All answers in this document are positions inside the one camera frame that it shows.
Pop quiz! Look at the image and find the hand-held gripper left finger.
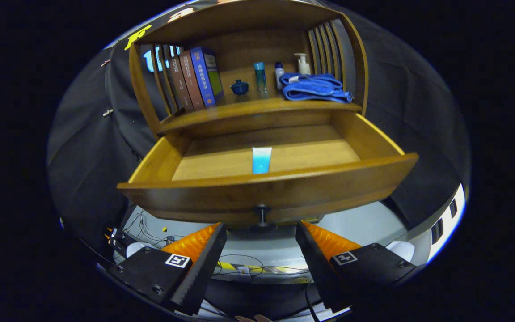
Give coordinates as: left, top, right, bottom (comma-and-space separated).
106, 222, 228, 316

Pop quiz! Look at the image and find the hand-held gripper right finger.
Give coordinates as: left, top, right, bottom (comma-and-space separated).
295, 220, 419, 314

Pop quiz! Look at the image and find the wooden drawer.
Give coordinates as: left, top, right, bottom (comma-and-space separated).
117, 110, 419, 226

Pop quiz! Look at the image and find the blue tube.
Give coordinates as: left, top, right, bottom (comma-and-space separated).
252, 147, 272, 174

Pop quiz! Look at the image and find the wooden countertop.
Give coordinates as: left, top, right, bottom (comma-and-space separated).
157, 83, 363, 134

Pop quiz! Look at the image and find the wooden cabinet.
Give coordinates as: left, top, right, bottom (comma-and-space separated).
117, 0, 419, 226

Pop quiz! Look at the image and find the white slotted panel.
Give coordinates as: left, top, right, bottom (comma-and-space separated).
426, 183, 466, 264

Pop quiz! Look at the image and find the black backdrop cloth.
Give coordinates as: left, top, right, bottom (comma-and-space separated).
46, 0, 470, 260

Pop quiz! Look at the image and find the blue folded towel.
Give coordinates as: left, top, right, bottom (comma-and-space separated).
279, 73, 353, 104

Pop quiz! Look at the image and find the reddish brown book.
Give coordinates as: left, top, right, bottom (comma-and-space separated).
179, 50, 206, 110

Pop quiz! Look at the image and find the dark brown book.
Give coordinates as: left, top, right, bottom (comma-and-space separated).
169, 45, 194, 112

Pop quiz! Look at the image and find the blue book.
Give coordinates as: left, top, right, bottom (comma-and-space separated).
190, 47, 225, 108

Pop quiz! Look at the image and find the teal glass bottle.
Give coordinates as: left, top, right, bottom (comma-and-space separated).
253, 62, 268, 93

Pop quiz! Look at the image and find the white pump bottle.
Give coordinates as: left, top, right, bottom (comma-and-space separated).
294, 53, 311, 75

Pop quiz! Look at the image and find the tangle of thin cables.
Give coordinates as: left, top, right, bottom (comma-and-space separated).
123, 209, 182, 246

